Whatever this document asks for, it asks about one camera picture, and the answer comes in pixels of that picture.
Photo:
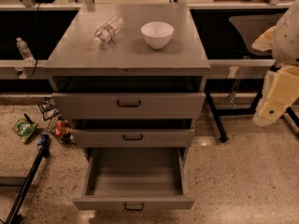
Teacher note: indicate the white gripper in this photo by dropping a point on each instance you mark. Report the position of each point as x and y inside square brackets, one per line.
[287, 39]

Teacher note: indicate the clear plastic water bottle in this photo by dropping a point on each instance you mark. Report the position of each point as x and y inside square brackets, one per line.
[108, 30]

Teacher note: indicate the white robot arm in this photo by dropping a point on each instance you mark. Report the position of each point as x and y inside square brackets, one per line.
[283, 38]

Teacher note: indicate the grey top drawer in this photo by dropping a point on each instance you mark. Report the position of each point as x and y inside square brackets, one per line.
[129, 105]

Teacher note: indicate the grey middle drawer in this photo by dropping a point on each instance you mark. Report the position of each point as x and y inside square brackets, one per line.
[133, 137]

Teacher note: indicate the grey metal drawer cabinet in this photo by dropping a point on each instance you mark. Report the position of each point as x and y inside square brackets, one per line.
[127, 64]

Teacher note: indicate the grey open bottom drawer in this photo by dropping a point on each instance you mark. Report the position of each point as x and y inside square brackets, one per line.
[135, 179]

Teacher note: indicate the small upright water bottle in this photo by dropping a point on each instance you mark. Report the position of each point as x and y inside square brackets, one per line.
[25, 51]

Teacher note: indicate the grey tilted table board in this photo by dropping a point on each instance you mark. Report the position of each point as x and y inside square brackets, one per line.
[251, 27]

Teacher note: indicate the white ceramic bowl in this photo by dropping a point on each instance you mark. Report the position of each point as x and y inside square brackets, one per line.
[157, 34]

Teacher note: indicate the orange snack packet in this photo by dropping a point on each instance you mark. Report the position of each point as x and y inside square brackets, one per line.
[62, 129]

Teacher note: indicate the dark printed snack packet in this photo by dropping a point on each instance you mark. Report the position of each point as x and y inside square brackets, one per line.
[48, 109]

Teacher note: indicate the blue soda can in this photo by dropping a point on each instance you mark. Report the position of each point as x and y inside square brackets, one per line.
[43, 141]

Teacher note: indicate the black marker pen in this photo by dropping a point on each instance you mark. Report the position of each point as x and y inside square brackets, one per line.
[28, 119]

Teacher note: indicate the green snack bag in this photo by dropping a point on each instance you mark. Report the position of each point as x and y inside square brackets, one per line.
[24, 129]

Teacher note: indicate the black floor pole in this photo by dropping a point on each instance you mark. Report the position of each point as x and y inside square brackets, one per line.
[43, 152]

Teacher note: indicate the black table stand frame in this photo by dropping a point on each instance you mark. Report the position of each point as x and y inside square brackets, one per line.
[237, 79]

